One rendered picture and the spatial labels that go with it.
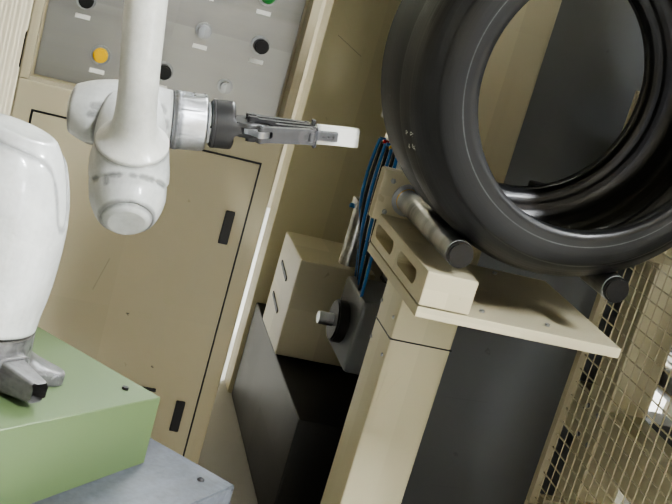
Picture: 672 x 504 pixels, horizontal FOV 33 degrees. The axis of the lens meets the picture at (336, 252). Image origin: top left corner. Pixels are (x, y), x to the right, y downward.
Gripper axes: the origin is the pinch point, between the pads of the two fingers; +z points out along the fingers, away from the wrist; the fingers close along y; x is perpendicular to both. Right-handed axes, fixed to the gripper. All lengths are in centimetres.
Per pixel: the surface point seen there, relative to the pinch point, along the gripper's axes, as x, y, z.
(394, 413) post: 60, 28, 25
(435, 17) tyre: -20.7, -8.1, 10.7
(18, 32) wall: 28, 319, -70
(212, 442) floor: 103, 100, 0
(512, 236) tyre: 10.7, -12.3, 27.3
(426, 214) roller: 13.5, 8.2, 19.3
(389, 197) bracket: 15.1, 25.2, 17.0
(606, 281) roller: 18, -8, 47
